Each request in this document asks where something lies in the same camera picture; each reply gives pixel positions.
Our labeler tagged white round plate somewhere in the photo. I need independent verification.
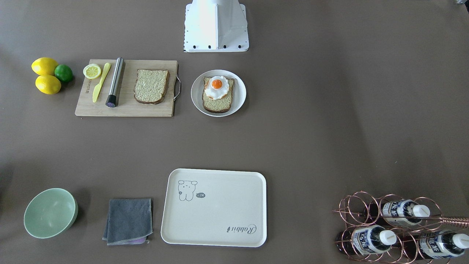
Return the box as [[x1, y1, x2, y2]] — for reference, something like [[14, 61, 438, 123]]
[[191, 70, 247, 117]]

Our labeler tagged bread slice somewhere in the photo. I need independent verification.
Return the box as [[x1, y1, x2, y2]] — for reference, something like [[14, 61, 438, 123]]
[[134, 69, 170, 104], [202, 78, 236, 113]]

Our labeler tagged cream rabbit tray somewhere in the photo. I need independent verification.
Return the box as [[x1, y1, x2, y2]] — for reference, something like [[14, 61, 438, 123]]
[[160, 168, 267, 248]]

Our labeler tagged fried egg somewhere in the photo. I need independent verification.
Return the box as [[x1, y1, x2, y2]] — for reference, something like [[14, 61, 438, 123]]
[[204, 76, 230, 100]]

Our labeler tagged bamboo cutting board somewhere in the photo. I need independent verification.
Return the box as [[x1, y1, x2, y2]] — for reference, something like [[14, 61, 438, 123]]
[[75, 59, 180, 117]]

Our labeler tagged steel cylinder muddler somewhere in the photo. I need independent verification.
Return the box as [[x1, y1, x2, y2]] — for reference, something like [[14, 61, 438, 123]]
[[106, 57, 125, 107]]

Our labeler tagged grey folded cloth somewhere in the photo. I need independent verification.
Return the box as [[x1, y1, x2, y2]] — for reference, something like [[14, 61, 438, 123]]
[[102, 198, 154, 246]]

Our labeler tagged yellow plastic knife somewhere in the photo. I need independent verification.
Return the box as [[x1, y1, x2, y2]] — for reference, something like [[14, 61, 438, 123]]
[[92, 62, 111, 103]]

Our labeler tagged half lemon slice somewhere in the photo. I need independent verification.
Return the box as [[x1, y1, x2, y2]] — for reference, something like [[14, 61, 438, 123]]
[[82, 63, 102, 80]]

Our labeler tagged lower tea bottle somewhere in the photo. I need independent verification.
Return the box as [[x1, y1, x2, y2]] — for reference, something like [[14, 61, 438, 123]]
[[403, 230, 469, 260], [335, 224, 397, 256]]

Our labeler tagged tea bottle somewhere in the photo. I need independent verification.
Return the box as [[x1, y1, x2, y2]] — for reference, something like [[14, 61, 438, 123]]
[[363, 199, 431, 228], [403, 230, 469, 260], [335, 224, 397, 256]]

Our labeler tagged green lime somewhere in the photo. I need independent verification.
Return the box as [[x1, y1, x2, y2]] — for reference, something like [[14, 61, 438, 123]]
[[54, 65, 73, 83]]

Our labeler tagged upper tea bottle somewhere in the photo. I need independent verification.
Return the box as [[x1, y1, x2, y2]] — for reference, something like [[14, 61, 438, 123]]
[[363, 199, 431, 228]]

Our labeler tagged lower yellow lemon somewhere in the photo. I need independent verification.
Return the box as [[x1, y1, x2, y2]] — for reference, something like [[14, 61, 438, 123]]
[[35, 75, 62, 95]]

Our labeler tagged yellow lemon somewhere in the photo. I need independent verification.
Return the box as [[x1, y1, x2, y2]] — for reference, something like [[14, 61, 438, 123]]
[[35, 75, 62, 95], [31, 57, 59, 76]]

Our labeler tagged green bowl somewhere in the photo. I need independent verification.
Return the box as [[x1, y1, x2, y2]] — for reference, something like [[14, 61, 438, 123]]
[[23, 188, 78, 239]]

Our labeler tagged upper yellow lemon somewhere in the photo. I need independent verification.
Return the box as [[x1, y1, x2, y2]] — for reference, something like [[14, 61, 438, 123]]
[[31, 57, 59, 76]]

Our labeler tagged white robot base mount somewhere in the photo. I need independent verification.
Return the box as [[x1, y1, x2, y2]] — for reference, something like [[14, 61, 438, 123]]
[[183, 0, 250, 52]]

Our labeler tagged copper wire bottle rack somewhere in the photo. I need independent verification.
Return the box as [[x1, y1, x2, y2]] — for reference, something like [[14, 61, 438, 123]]
[[335, 191, 468, 264]]

